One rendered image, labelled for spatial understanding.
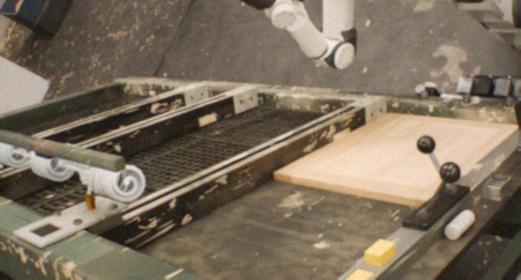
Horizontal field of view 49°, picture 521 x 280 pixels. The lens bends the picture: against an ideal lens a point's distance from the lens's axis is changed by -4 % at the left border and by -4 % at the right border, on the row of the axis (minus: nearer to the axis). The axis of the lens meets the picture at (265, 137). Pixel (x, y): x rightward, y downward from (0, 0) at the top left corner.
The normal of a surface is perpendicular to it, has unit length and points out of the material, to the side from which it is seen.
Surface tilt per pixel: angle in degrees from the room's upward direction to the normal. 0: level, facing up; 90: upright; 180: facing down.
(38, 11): 90
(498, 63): 0
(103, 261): 52
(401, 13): 0
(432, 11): 0
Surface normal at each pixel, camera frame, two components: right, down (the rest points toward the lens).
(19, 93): 0.70, 0.26
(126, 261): -0.11, -0.95
